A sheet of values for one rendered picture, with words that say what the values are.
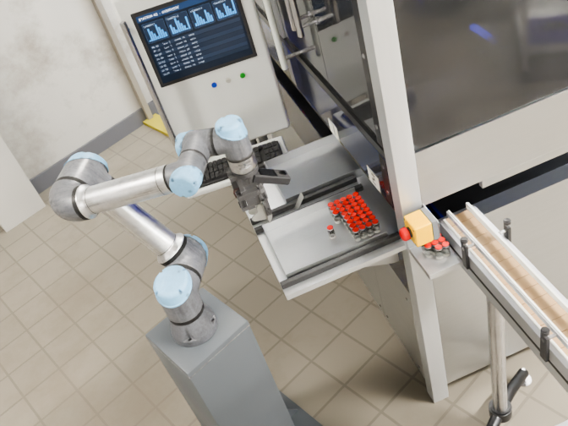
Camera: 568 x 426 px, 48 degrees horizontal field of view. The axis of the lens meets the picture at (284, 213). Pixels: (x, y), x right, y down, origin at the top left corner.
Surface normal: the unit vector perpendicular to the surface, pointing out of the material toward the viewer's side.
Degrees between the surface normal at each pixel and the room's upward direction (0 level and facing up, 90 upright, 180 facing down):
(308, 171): 0
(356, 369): 0
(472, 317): 90
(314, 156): 0
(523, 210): 90
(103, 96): 90
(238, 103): 90
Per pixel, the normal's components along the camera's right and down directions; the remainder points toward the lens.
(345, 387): -0.25, -0.73
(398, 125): 0.31, 0.56
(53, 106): 0.67, 0.35
